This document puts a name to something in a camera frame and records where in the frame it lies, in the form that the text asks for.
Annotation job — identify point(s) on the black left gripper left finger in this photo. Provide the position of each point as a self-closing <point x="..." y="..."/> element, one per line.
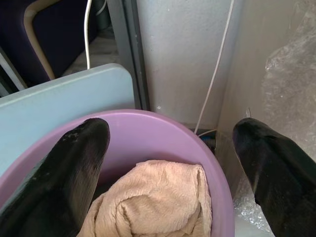
<point x="61" y="177"/>

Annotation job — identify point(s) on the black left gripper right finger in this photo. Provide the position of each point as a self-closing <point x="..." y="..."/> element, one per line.
<point x="276" y="172"/>

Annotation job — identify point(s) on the clear bubble wrap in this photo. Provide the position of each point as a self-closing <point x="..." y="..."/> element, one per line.
<point x="288" y="98"/>

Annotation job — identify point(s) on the light blue plastic stool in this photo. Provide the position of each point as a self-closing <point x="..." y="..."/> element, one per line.
<point x="49" y="98"/>

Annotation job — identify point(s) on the beige crinkled cloth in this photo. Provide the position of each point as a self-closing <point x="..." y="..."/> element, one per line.
<point x="153" y="200"/>

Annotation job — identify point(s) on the purple plastic basin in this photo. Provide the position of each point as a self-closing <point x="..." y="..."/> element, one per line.
<point x="148" y="138"/>

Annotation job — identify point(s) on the dark chair with wooden frame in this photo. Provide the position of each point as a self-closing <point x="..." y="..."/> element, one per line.
<point x="37" y="37"/>

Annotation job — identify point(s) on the grey metal door frame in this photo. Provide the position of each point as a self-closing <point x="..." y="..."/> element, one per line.
<point x="130" y="51"/>

